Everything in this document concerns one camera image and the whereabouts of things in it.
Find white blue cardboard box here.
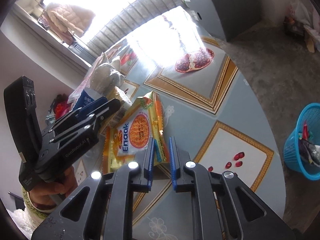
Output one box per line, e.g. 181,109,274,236
73,88,101,110

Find yellow Enaak noodle packet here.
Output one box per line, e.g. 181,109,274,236
102,91,170,173

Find clear plastic container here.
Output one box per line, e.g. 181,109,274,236
89,56,125,96

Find purple snack bag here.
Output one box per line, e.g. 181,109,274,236
298,139,320,167

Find floor trash pile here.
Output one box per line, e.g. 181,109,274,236
283,0,319,53

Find left hand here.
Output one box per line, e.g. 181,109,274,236
29,166,78,210

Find fruit pattern tablecloth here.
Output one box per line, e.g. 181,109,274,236
68,7,285,239

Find blue plastic waste basket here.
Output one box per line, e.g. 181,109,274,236
283,103,319,181

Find pink quilted jacket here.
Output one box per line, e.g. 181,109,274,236
44,3,95,45

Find grey cabinet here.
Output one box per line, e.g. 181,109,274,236
184,0,261,41

